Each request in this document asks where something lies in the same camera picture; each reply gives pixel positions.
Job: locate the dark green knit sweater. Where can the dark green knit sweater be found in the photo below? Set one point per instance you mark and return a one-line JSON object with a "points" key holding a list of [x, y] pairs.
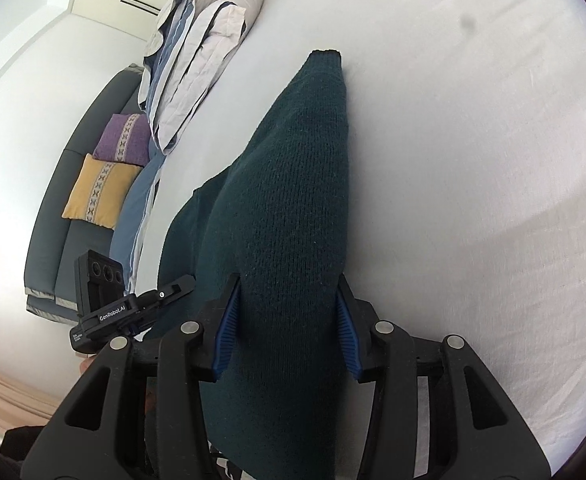
{"points": [[277, 217]]}

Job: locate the purple patterned cushion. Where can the purple patterned cushion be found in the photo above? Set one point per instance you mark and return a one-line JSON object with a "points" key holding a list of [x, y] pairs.
{"points": [[125, 139]]}

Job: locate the white bed sheet mattress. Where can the white bed sheet mattress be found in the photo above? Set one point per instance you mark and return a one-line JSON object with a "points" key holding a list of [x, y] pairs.
{"points": [[467, 149]]}

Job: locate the dark green upholstered headboard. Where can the dark green upholstered headboard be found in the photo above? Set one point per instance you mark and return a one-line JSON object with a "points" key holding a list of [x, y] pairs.
{"points": [[60, 234]]}

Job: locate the person's left hand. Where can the person's left hand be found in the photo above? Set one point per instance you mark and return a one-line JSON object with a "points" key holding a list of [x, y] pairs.
{"points": [[86, 363]]}

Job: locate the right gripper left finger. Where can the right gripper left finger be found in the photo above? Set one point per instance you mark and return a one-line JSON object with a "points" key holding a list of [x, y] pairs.
{"points": [[137, 411]]}

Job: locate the yellow patterned cushion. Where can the yellow patterned cushion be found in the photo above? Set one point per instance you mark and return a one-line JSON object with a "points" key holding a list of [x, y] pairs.
{"points": [[99, 192]]}

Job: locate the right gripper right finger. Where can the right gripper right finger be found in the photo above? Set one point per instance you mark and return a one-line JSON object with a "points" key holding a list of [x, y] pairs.
{"points": [[476, 432]]}

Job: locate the folded grey blue duvet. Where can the folded grey blue duvet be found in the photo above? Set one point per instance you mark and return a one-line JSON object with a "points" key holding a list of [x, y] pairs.
{"points": [[191, 44]]}

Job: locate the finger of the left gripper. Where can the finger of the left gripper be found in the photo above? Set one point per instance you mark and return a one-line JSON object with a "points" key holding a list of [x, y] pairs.
{"points": [[181, 287]]}

